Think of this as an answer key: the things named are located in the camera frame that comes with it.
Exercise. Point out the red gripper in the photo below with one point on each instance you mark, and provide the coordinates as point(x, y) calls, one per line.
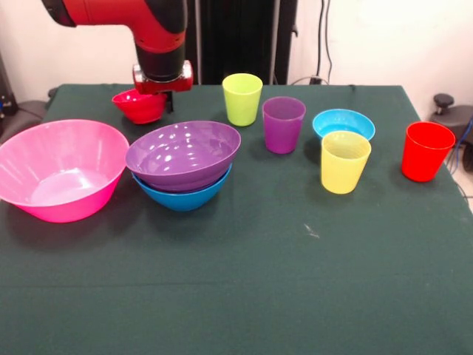
point(181, 84)

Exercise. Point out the small crimson bowl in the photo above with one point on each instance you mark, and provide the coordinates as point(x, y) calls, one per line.
point(142, 109)

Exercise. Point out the large purple bowl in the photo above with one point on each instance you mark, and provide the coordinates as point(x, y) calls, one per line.
point(177, 174)

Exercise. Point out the large blue bowl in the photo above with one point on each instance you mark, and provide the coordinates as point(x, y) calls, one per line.
point(183, 201)

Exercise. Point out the purple cup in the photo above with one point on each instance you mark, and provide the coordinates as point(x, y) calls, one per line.
point(282, 135)

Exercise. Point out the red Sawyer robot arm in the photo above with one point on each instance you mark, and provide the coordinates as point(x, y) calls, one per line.
point(155, 29)

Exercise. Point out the green cup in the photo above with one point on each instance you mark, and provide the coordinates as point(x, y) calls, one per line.
point(242, 107)

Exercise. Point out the black power plug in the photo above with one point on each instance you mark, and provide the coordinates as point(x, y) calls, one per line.
point(315, 80)

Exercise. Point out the large pink bowl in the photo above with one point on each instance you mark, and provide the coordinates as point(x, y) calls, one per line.
point(63, 207)

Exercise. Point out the black equipment box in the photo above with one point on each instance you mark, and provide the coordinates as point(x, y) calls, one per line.
point(5, 96)

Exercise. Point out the small light blue bowl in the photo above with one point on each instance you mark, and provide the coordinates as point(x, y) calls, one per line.
point(343, 124)

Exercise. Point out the yellow cup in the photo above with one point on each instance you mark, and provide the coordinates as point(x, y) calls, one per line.
point(343, 172)

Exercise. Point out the dark green table cloth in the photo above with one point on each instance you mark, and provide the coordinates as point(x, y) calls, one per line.
point(236, 277)

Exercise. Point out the red cup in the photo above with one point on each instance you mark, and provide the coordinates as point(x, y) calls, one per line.
point(425, 159)

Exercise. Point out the black knob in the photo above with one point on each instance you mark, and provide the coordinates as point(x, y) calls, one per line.
point(443, 100)

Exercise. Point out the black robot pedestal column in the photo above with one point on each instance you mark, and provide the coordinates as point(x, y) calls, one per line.
point(236, 37)

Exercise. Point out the black pedestal leg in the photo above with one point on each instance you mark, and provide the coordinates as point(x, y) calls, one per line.
point(26, 111)
point(462, 114)

